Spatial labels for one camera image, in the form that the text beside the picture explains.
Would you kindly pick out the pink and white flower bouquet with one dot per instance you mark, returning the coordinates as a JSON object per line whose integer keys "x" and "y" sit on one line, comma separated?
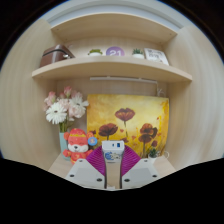
{"x": 56, "y": 113}

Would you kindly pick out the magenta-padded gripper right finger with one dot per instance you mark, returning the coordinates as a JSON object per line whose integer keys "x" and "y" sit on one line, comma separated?
{"x": 138, "y": 171}

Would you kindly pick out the yellow poppy flower painting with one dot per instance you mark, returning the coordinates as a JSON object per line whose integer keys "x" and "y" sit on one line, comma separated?
{"x": 133, "y": 106}

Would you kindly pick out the red plush toy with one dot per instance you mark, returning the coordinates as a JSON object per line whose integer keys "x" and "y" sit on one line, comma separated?
{"x": 77, "y": 144}

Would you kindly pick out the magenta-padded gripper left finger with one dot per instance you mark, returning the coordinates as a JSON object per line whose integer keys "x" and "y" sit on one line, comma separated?
{"x": 87, "y": 171}

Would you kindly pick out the white light bar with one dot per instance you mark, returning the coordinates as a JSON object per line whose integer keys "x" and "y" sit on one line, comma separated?
{"x": 123, "y": 79}

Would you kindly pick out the white charger with cartoon sticker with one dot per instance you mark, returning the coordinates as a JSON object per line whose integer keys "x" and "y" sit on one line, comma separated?
{"x": 112, "y": 147}

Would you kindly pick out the small plant in white pot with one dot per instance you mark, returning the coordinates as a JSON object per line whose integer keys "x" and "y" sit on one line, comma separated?
{"x": 152, "y": 160}

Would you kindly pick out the wooden shelf unit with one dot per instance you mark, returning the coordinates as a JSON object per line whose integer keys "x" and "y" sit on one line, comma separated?
{"x": 110, "y": 68}

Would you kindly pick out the light blue vase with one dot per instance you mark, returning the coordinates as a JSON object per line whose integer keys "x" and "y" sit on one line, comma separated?
{"x": 63, "y": 143}

